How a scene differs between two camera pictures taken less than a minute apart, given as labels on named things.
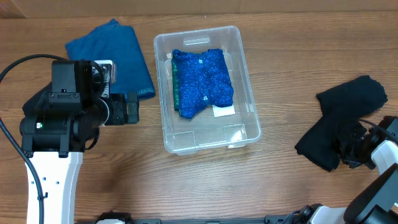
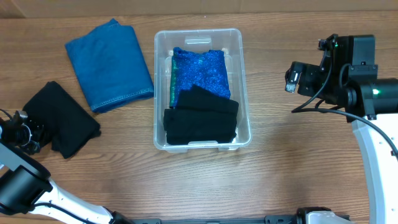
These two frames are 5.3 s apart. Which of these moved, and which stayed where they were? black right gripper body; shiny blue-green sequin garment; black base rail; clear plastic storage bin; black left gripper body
Moved: black left gripper body; black right gripper body
Stayed: black base rail; shiny blue-green sequin garment; clear plastic storage bin
